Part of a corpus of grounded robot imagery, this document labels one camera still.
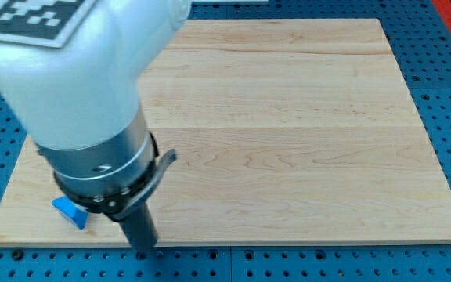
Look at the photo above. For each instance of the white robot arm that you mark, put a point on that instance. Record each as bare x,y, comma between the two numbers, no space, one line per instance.
68,70

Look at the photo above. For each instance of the light wooden board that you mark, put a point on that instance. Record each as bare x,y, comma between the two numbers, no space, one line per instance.
288,133

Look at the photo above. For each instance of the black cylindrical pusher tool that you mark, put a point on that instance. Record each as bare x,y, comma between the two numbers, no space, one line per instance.
139,229

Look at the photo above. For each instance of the black clamp with metal lever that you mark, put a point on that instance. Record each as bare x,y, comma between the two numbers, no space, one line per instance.
131,192

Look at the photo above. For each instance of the blue triangular block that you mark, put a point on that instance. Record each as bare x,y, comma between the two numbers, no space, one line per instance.
69,211

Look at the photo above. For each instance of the black and white fiducial tag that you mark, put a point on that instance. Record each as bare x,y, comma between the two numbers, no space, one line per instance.
46,23

